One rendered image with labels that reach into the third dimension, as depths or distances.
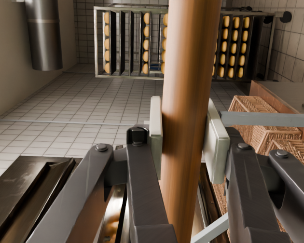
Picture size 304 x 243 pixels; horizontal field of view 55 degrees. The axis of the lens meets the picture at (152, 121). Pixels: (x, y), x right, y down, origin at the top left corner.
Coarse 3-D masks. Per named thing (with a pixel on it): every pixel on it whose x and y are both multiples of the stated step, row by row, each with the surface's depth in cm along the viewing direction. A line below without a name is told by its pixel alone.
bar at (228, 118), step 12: (228, 120) 110; (240, 120) 110; (252, 120) 110; (264, 120) 110; (276, 120) 110; (288, 120) 110; (300, 120) 110; (216, 228) 70; (228, 228) 70; (192, 240) 73; (204, 240) 72
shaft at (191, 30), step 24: (192, 0) 16; (216, 0) 16; (168, 24) 17; (192, 24) 16; (216, 24) 16; (168, 48) 17; (192, 48) 16; (168, 72) 18; (192, 72) 17; (168, 96) 18; (192, 96) 18; (168, 120) 19; (192, 120) 18; (168, 144) 19; (192, 144) 19; (168, 168) 20; (192, 168) 20; (168, 192) 20; (192, 192) 20; (168, 216) 21; (192, 216) 22
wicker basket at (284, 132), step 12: (240, 96) 172; (252, 96) 172; (240, 108) 175; (252, 108) 150; (264, 108) 152; (240, 132) 180; (252, 132) 180; (264, 132) 162; (276, 132) 122; (288, 132) 122; (300, 132) 121; (252, 144) 180; (264, 144) 124; (216, 192) 159
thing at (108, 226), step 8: (120, 184) 162; (120, 192) 160; (112, 200) 140; (120, 200) 157; (112, 208) 138; (120, 208) 155; (104, 216) 122; (112, 216) 136; (104, 224) 120; (112, 224) 134; (104, 232) 119; (112, 232) 132; (96, 240) 109; (104, 240) 117; (112, 240) 130
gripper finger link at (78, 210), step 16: (96, 144) 15; (96, 160) 14; (80, 176) 12; (96, 176) 12; (64, 192) 11; (80, 192) 11; (96, 192) 12; (112, 192) 15; (64, 208) 11; (80, 208) 11; (96, 208) 12; (48, 224) 10; (64, 224) 10; (80, 224) 10; (96, 224) 13; (32, 240) 9; (48, 240) 9; (64, 240) 9; (80, 240) 10
